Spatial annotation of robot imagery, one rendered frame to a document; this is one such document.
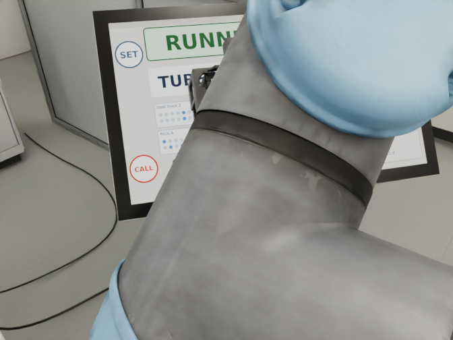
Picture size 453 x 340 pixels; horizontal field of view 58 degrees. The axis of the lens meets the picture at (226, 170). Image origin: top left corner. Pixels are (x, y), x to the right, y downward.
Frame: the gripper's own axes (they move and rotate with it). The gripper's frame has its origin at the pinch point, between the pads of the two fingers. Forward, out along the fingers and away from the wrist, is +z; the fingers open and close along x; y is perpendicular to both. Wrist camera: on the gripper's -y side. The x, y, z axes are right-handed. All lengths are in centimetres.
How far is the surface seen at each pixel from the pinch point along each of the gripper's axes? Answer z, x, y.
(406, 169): 15.0, -32.5, -3.5
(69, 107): 218, 54, 63
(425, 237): 127, -111, -37
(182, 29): 15.0, 0.5, 22.3
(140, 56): 14.9, 7.2, 18.7
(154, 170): 14.9, 7.5, 1.7
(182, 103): 14.9, 2.1, 11.1
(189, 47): 15.0, -0.2, 19.5
